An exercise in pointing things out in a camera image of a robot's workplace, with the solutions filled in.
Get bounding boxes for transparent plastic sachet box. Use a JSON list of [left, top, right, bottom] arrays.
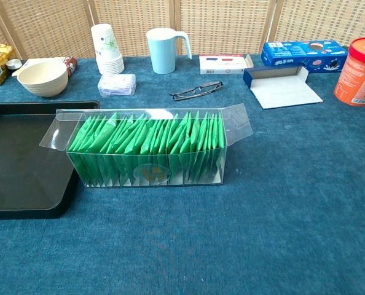
[[39, 103, 254, 189]]

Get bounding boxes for green paper sachet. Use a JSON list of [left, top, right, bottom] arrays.
[[216, 111, 226, 183], [100, 112, 119, 185], [68, 115, 93, 185]]

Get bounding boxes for white box red blue print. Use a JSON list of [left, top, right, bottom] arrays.
[[198, 53, 254, 76]]

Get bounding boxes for open blue white carton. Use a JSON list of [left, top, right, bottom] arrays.
[[243, 65, 324, 110]]

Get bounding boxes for blue cookie box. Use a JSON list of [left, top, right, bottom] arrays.
[[261, 39, 349, 74]]

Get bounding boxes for black plastic tray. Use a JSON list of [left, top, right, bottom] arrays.
[[0, 100, 101, 220]]

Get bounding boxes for light blue pitcher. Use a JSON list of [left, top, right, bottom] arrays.
[[146, 27, 193, 75]]

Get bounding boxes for white floral paper cup stack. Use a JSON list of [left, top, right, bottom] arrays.
[[90, 23, 125, 76]]

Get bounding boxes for woven rattan folding screen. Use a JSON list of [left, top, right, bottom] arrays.
[[0, 0, 365, 61]]

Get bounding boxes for brown snack packet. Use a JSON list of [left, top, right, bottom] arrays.
[[62, 57, 78, 77]]

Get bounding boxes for cream bowl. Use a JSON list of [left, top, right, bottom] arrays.
[[17, 60, 69, 98]]

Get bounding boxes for small white tape roll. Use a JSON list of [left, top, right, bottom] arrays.
[[5, 58, 23, 70]]

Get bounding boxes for orange canister red lid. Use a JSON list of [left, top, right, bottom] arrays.
[[334, 36, 365, 107]]

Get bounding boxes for black frame eyeglasses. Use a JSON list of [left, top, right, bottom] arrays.
[[169, 81, 224, 102]]

